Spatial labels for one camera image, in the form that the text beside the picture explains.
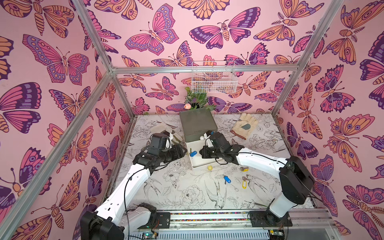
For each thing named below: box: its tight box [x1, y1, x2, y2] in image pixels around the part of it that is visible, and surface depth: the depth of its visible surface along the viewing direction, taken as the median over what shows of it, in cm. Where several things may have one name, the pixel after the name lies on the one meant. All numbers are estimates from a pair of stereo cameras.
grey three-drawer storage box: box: [179, 107, 225, 169], surface depth 90 cm
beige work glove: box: [230, 112, 259, 140], surface depth 114 cm
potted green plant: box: [179, 87, 217, 118], surface depth 97 cm
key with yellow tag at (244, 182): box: [242, 176, 249, 190], surface depth 87 cm
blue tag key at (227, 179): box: [223, 175, 232, 185], surface depth 89 cm
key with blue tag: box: [189, 150, 198, 158], surface depth 92 cm
